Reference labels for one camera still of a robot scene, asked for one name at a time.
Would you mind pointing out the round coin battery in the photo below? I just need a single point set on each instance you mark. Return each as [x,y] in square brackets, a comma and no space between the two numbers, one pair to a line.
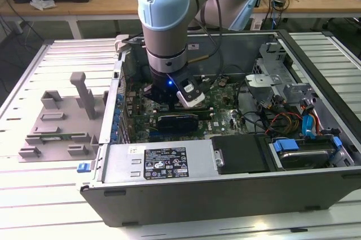
[222,82]

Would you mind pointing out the grey parts rack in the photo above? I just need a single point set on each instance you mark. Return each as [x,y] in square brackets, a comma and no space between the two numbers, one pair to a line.
[76,124]

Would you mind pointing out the black graphics card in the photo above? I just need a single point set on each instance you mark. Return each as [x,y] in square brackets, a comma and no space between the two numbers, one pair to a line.
[177,123]

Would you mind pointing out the black drive bay cover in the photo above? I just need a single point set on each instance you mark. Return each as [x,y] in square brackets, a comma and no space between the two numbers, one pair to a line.
[239,154]

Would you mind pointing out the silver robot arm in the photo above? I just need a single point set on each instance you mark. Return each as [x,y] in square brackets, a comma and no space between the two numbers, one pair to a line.
[165,40]

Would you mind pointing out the silver drive cage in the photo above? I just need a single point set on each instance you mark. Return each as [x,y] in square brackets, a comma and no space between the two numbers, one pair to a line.
[263,80]

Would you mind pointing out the hard disk in blue carrier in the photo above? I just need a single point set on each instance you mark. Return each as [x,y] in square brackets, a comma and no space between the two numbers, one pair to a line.
[304,159]

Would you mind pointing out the silver rear port block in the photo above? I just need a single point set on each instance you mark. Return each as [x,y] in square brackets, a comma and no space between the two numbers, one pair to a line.
[130,95]
[130,108]

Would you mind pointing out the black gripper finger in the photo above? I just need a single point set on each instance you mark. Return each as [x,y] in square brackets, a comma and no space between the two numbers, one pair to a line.
[149,95]

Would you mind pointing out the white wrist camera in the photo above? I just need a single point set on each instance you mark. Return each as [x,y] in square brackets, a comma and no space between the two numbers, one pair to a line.
[191,97]

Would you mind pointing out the green RAM stick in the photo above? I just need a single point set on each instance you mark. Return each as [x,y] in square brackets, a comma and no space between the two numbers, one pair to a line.
[65,136]

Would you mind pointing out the silver power supply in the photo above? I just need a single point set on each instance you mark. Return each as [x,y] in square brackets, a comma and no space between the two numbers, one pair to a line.
[121,164]

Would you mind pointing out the blue case latch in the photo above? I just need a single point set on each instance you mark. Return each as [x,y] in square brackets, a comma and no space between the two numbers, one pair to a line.
[83,167]

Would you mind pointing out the green motherboard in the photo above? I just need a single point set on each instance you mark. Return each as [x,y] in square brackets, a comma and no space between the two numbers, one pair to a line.
[217,113]

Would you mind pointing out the small black device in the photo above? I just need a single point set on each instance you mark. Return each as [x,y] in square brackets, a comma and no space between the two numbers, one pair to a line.
[279,2]

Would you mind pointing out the white crumpled paper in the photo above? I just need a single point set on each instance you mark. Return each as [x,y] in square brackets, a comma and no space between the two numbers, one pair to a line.
[42,2]

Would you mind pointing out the grey open PC case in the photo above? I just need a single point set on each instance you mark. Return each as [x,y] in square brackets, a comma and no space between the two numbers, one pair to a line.
[197,203]

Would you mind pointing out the long wooden desk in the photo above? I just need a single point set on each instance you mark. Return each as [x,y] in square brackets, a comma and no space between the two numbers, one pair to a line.
[84,9]

